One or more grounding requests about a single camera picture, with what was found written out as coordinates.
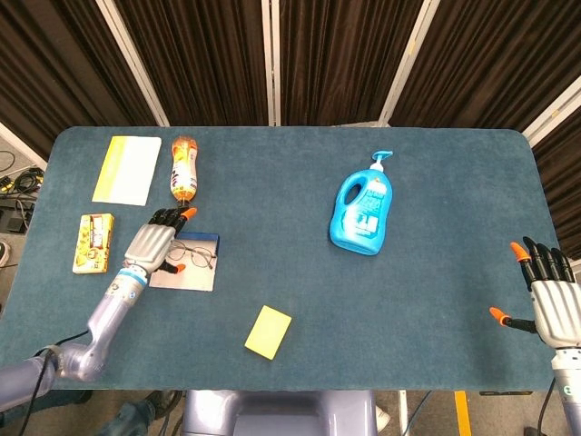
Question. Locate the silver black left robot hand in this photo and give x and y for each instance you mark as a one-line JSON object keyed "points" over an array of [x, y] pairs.
{"points": [[150, 245]]}

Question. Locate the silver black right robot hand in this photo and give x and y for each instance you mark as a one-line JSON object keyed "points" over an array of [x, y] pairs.
{"points": [[558, 313]]}

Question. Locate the blue edged notebook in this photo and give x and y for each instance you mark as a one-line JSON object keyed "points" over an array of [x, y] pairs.
{"points": [[190, 279]]}

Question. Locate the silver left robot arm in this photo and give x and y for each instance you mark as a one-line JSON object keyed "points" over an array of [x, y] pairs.
{"points": [[109, 313]]}

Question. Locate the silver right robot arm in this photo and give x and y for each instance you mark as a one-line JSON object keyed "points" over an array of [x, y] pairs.
{"points": [[567, 377]]}

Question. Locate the yellow snack box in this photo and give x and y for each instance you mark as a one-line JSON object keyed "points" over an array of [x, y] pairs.
{"points": [[93, 245]]}

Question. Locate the yellow and white booklet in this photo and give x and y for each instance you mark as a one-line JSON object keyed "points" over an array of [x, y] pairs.
{"points": [[127, 170]]}

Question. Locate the orange drink bottle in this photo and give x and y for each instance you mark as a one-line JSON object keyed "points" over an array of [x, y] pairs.
{"points": [[184, 172]]}

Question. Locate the brown pleated curtain panel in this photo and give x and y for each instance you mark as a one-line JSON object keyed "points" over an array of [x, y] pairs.
{"points": [[563, 181], [340, 63], [199, 63], [490, 63], [54, 63]]}

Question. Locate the black floor pedal box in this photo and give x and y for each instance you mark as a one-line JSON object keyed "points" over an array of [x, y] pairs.
{"points": [[13, 222]]}

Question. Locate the yellow sponge block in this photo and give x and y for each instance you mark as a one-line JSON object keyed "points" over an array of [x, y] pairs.
{"points": [[268, 332]]}

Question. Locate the teal table cloth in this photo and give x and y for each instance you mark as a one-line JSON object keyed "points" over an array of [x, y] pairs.
{"points": [[408, 318]]}

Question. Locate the person leg in jeans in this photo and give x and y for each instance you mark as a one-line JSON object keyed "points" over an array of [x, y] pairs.
{"points": [[136, 418]]}

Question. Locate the white table leg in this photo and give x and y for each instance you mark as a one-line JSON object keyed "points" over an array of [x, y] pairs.
{"points": [[403, 413]]}

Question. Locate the white shoe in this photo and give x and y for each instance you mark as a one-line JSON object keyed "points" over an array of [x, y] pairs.
{"points": [[382, 418]]}

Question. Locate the blue detergent pump bottle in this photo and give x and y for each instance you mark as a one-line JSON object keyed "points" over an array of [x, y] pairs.
{"points": [[358, 227]]}

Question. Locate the grey robot torso base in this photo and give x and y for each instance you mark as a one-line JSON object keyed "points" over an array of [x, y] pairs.
{"points": [[281, 413]]}

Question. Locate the white screen frame post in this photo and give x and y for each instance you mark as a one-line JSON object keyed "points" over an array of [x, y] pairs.
{"points": [[267, 63], [20, 145], [554, 111], [408, 63], [133, 63]]}

